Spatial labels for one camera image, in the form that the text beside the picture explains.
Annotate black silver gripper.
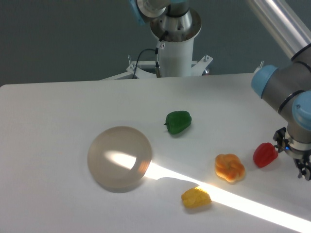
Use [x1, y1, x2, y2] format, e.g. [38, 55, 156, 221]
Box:
[273, 127, 311, 181]

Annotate red toy pepper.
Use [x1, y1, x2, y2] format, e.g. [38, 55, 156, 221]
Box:
[253, 143, 278, 168]

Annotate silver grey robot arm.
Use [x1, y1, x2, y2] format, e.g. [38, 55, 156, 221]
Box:
[129, 0, 311, 181]

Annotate green toy pepper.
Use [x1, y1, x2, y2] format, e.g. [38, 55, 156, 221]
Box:
[164, 111, 192, 135]

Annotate orange knotted bread roll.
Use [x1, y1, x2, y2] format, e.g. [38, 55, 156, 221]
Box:
[214, 154, 245, 183]

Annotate yellow toy food piece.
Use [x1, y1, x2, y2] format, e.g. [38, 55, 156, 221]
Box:
[181, 187, 212, 208]

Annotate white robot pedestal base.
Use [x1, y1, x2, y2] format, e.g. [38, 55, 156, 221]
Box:
[100, 7, 213, 81]

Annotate black cable with connector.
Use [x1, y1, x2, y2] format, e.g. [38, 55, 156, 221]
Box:
[132, 30, 170, 79]

